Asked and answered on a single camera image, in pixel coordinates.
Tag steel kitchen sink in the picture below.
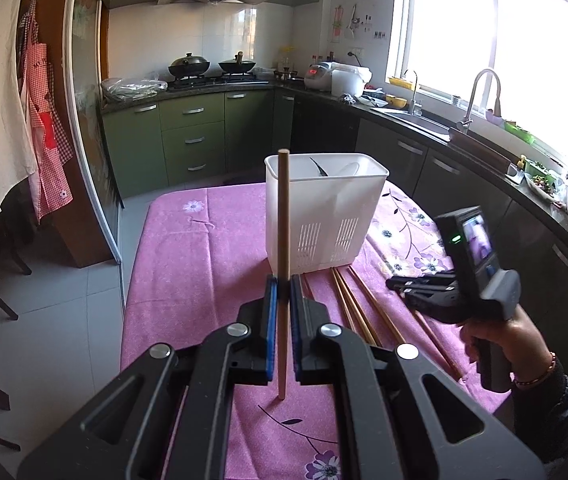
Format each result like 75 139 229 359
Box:
371 105 453 137

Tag beaded bracelet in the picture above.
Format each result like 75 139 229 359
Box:
513 352 558 389

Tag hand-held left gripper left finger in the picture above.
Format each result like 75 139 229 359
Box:
16 276 285 480

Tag white plastic utensil holder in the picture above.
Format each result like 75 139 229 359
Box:
264 152 390 277

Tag red checkered apron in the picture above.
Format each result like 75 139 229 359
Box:
16 0 75 226

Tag person's right hand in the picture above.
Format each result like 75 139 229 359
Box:
461 317 557 387

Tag pink floral tablecloth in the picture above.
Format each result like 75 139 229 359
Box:
120 180 515 480

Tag black wok with handle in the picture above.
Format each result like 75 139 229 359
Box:
217 51 258 76

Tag clear plastic bag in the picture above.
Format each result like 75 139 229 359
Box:
100 76 168 104

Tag black wok with lid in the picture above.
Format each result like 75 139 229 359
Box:
167 52 211 81

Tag kitchen window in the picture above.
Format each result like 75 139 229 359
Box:
384 0 568 162

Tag green lower kitchen cabinets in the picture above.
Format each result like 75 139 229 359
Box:
101 89 295 200

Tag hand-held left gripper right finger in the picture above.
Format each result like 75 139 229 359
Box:
289 275 548 480

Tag small steel faucet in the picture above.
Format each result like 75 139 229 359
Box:
404 70 424 116

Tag gas stove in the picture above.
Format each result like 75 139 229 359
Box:
166 72 270 92

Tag dark under-sink cabinets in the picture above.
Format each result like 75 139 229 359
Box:
291 92 568 323

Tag person's right forearm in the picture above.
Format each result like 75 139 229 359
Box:
510 360 568 464

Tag tall steel kitchen faucet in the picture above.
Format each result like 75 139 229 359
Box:
456 68 503 135

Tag glass sliding door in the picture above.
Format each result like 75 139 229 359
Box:
65 0 126 264

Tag wall hanging decoration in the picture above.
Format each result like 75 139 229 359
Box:
331 4 373 42

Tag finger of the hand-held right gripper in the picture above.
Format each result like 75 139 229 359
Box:
403 290 452 313
386 272 460 294

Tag green tray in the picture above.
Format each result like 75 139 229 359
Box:
503 120 536 144

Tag plate of food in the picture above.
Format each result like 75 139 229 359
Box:
524 170 566 197

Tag white rice cooker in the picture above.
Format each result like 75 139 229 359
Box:
304 61 335 92

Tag white plastic container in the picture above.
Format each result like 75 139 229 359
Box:
331 65 373 99

